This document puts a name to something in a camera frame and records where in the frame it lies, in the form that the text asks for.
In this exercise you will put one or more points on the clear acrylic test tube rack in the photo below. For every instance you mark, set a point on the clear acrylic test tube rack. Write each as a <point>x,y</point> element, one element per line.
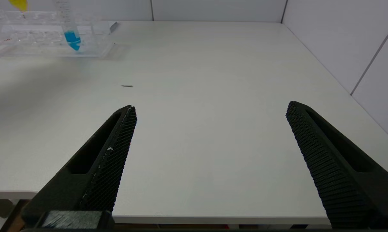
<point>94,38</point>

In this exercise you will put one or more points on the test tube with yellow pigment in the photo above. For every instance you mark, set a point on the test tube with yellow pigment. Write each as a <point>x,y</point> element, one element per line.
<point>19,4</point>

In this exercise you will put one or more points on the test tube with blue pigment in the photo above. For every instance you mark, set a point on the test tube with blue pigment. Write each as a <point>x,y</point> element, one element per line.
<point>72,38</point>

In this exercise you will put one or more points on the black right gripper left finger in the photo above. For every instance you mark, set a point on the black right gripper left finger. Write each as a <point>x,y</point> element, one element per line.
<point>100,174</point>

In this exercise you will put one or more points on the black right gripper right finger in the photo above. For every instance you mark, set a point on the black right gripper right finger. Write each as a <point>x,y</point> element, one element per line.
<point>342,174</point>

